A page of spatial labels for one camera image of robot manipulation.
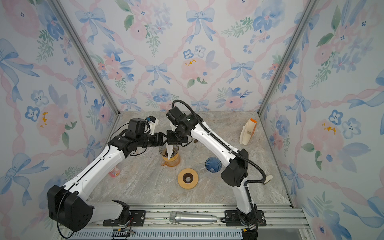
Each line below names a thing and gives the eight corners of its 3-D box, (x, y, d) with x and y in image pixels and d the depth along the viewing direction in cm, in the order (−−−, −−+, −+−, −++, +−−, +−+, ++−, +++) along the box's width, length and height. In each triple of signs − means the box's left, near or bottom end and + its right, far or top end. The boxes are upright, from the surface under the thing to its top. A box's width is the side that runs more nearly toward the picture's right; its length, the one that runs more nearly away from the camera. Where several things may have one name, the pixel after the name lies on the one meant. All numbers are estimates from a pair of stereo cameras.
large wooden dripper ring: (177, 189, 85) (177, 187, 83) (178, 169, 92) (178, 168, 90) (198, 189, 85) (198, 187, 83) (197, 170, 92) (198, 168, 90)
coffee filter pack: (237, 143, 105) (241, 133, 96) (242, 127, 114) (246, 117, 105) (248, 146, 103) (253, 137, 94) (252, 130, 112) (257, 120, 103)
